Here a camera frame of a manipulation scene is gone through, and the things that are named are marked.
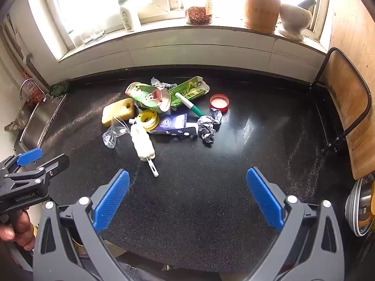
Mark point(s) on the blue toothpaste tube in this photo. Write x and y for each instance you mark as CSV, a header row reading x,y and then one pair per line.
x,y
172,124

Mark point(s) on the person's left hand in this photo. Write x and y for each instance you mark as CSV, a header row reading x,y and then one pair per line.
x,y
25,234

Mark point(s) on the white bottle with green cap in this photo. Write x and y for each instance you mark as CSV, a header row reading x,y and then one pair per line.
x,y
129,11

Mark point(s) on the clear drinking glass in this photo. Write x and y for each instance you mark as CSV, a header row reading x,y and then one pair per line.
x,y
99,33
85,38

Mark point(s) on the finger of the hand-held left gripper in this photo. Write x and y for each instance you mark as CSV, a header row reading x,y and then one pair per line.
x,y
55,164
29,155

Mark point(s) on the green cartoon carton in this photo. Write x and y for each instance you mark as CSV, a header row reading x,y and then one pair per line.
x,y
148,96

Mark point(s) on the red lid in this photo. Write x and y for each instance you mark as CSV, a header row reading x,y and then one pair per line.
x,y
219,102

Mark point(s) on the green marker pen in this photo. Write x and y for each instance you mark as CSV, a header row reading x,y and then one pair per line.
x,y
190,104

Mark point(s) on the wooden canister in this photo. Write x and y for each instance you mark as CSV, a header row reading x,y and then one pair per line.
x,y
262,5

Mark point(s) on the green carton box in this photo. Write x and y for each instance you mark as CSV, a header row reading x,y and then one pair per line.
x,y
192,89

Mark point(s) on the foil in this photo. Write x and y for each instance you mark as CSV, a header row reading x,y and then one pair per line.
x,y
208,127

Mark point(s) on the red packet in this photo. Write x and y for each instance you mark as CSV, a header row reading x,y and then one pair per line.
x,y
33,90

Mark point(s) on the chrome faucet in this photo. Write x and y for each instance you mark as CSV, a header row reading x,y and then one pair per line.
x,y
25,83

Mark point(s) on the steel sink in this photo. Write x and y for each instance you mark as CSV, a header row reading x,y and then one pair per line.
x,y
32,123

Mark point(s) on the clear plastic wrapper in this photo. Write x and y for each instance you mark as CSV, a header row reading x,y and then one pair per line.
x,y
114,133

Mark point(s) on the yellow tape roll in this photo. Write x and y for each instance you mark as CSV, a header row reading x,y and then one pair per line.
x,y
148,120

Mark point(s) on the yellow sponge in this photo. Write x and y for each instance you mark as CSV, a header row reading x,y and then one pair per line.
x,y
118,111

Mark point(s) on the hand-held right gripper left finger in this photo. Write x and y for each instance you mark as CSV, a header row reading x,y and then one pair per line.
x,y
112,199

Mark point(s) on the grey wrapper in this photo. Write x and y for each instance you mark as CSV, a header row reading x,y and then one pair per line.
x,y
159,82

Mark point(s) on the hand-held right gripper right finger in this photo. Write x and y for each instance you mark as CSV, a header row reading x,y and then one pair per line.
x,y
263,199

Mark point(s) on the stack of plates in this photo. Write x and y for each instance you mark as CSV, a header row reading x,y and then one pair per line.
x,y
359,207

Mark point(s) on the green cloth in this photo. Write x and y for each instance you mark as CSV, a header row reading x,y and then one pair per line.
x,y
60,87

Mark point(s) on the white stone pestle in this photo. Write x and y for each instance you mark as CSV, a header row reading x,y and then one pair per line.
x,y
307,1

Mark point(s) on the white popsicle with stick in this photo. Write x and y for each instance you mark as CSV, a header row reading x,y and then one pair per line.
x,y
142,143

